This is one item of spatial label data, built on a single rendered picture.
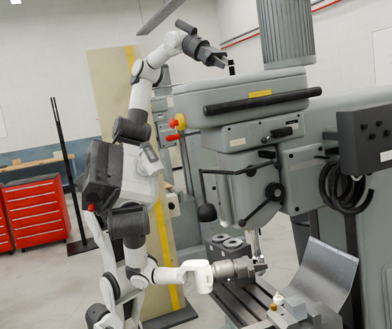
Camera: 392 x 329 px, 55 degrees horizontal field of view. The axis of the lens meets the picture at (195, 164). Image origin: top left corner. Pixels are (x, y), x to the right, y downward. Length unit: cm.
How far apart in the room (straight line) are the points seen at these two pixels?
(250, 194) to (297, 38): 59
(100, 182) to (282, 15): 90
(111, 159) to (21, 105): 887
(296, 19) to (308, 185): 60
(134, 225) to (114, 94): 177
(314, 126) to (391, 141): 28
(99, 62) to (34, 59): 739
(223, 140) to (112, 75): 188
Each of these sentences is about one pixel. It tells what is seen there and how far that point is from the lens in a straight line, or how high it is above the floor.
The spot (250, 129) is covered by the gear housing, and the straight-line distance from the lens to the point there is 134.
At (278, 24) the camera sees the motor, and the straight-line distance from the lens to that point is 149.
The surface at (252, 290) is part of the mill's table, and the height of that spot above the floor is 95.
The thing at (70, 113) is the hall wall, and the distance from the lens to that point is 1030.
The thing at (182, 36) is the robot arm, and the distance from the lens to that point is 156.
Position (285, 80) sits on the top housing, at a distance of 140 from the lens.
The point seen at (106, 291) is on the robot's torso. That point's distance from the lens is 193.
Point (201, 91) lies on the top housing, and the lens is 126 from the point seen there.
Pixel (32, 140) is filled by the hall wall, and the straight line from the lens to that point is 1033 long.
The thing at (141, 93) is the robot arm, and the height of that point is 189.
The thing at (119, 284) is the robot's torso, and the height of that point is 103.
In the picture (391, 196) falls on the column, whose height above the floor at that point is 134.
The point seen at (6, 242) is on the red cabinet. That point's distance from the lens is 617.
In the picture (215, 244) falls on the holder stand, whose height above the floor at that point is 114.
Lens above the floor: 185
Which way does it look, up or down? 10 degrees down
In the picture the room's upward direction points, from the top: 9 degrees counter-clockwise
